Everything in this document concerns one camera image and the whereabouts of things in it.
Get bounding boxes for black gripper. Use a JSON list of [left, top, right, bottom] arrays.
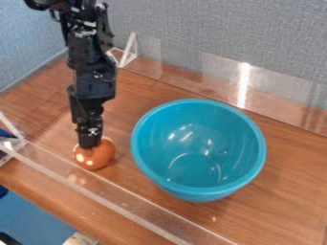
[[66, 63, 119, 149]]

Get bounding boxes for brown white toy mushroom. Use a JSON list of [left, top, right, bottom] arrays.
[[74, 138, 116, 170]]

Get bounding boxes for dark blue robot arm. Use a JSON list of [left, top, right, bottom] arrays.
[[23, 0, 118, 148]]

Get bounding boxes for blue plastic bowl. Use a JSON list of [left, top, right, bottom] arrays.
[[131, 99, 267, 203]]

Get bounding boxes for clear acrylic left barrier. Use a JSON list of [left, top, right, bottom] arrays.
[[0, 48, 67, 93]]

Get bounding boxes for clear acrylic barrier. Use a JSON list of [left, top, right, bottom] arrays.
[[0, 48, 67, 93], [0, 113, 238, 245], [124, 33, 327, 137]]

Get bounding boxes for clear acrylic front barrier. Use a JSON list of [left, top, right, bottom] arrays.
[[0, 113, 238, 245]]

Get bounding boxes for clear acrylic back barrier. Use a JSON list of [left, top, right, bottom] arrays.
[[124, 33, 327, 137]]

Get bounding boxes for clear acrylic corner bracket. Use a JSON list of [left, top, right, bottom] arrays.
[[107, 32, 139, 68]]

